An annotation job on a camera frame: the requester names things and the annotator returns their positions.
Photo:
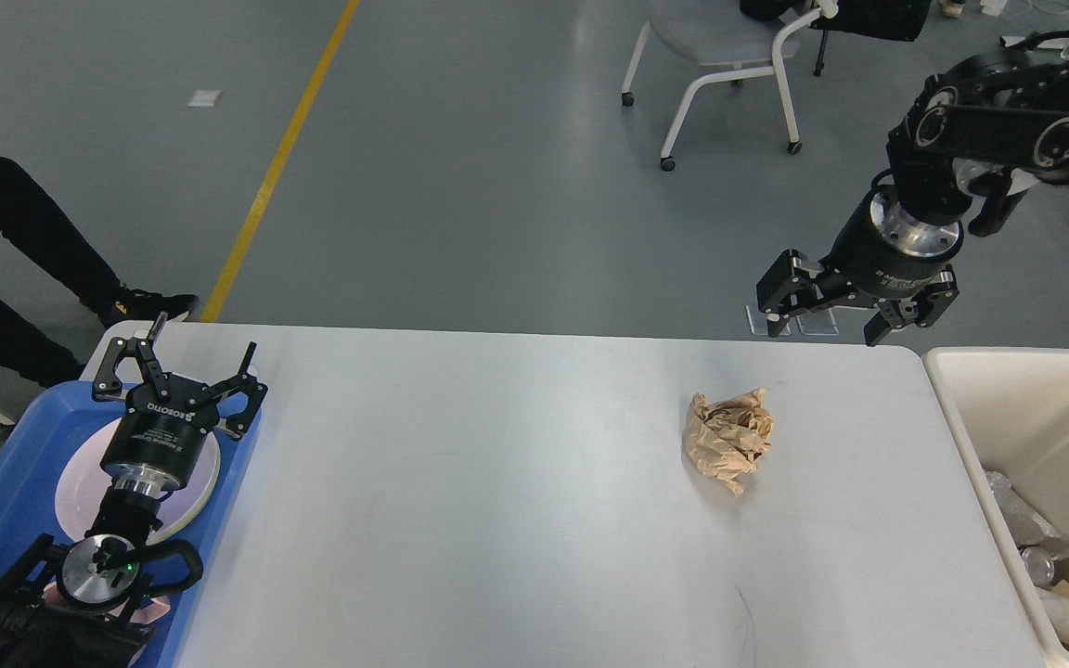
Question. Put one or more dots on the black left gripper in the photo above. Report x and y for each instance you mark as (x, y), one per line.
(161, 436)

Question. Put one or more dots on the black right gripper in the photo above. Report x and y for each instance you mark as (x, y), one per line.
(883, 251)

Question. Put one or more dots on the pink plate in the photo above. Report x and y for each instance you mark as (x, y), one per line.
(83, 483)

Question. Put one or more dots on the brown paper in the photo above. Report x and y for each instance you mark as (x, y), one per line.
(725, 440)

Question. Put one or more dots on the small silver foil bag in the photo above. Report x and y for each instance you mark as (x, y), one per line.
(1028, 527)

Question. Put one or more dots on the white paper cup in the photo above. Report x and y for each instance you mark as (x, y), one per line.
(1056, 608)

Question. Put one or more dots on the crushed red can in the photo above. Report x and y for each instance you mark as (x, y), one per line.
(1040, 566)

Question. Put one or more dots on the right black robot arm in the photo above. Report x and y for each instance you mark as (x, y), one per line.
(962, 158)

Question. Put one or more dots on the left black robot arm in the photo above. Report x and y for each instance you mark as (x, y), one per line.
(113, 496)

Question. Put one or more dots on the beige plastic bin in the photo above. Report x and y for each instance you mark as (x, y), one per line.
(1008, 411)

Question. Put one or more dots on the walking person black sneakers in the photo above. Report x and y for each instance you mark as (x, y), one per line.
(900, 21)

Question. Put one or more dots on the person in black left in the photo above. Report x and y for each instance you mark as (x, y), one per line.
(31, 221)

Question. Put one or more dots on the grey white office chair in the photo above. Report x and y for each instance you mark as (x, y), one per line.
(733, 47)

